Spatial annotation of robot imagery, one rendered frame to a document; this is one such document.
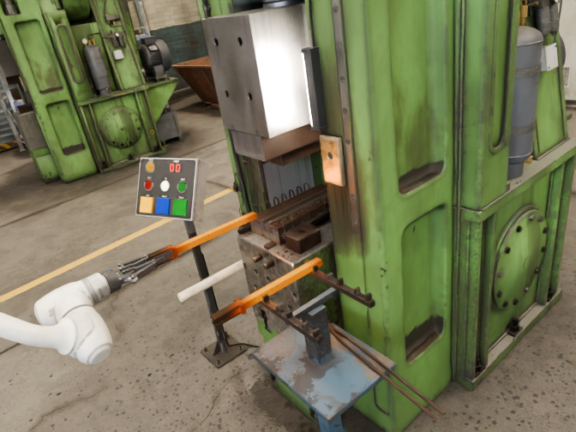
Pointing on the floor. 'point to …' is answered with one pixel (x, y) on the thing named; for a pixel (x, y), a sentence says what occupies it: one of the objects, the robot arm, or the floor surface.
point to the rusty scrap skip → (200, 80)
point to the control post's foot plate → (213, 352)
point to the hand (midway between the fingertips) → (162, 255)
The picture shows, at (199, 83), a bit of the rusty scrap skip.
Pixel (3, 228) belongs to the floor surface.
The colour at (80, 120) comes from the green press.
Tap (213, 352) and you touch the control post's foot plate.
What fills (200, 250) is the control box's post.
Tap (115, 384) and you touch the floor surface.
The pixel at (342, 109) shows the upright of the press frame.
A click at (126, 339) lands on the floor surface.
